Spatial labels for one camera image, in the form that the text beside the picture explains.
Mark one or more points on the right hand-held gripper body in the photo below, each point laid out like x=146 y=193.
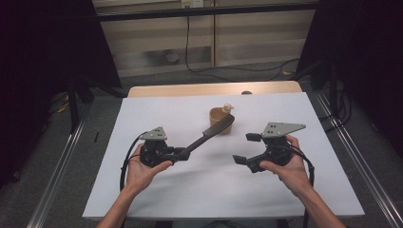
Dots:
x=278 y=129

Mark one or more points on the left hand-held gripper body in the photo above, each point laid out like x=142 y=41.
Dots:
x=154 y=134

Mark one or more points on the black comb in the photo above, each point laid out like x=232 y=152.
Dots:
x=209 y=133

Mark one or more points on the tan cup with small figure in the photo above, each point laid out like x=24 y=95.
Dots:
x=217 y=115

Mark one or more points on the person's left hand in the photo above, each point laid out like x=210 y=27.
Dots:
x=141 y=175

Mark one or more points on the person's right hand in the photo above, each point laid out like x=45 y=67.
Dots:
x=293 y=175

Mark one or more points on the white table board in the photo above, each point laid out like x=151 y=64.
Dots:
x=202 y=186

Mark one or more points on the small dark round object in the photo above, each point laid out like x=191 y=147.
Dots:
x=246 y=92

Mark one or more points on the small black floor object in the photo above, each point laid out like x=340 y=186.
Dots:
x=96 y=137

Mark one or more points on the wooden table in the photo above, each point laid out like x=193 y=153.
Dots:
x=196 y=89

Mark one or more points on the grey round floor object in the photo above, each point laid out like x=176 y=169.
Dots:
x=172 y=57

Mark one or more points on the black curtain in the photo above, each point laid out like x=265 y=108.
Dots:
x=364 y=47
x=41 y=63

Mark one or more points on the black horizontal bar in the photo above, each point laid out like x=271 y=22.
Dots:
x=202 y=12

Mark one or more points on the metal floor rail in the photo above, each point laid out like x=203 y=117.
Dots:
x=58 y=171
x=358 y=152

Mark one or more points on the black stand post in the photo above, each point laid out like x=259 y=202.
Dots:
x=73 y=107

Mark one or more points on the white wall socket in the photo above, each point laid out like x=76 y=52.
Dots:
x=192 y=3

